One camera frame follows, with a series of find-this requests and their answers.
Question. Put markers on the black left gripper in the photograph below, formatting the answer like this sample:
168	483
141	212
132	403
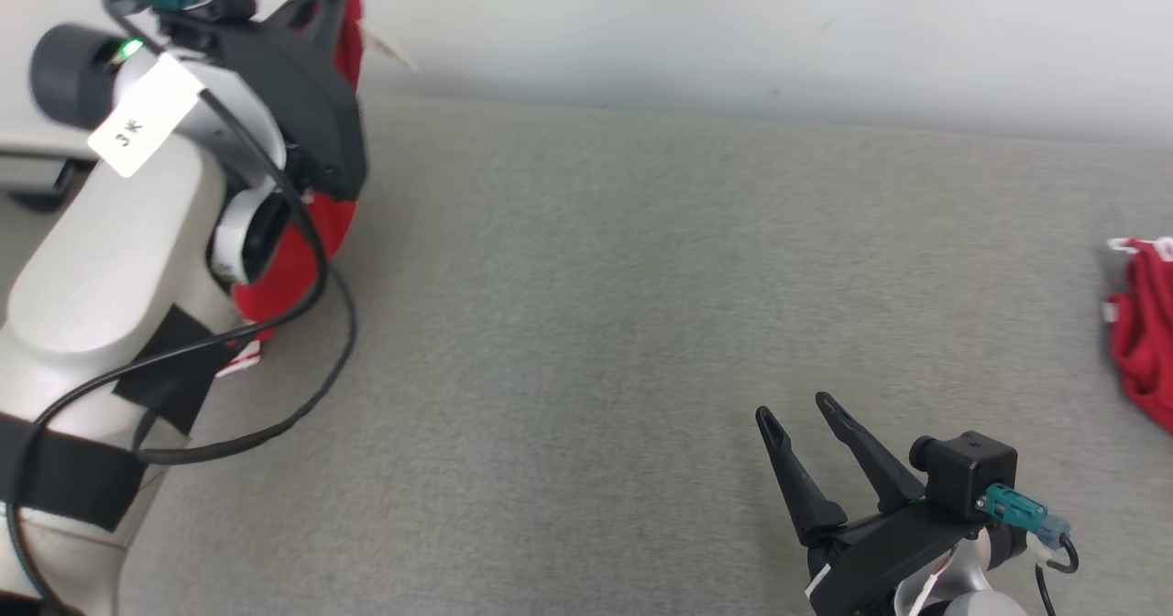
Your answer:
302	103

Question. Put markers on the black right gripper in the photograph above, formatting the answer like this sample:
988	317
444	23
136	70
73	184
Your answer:
871	561

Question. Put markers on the red white-sleeved jersey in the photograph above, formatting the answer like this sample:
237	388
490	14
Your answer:
284	281

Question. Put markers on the red Bulls 23 shorts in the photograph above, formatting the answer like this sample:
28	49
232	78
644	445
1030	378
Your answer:
1145	341

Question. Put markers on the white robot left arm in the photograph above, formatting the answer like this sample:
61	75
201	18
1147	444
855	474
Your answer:
110	323

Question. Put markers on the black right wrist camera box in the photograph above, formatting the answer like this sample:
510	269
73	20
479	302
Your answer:
971	469

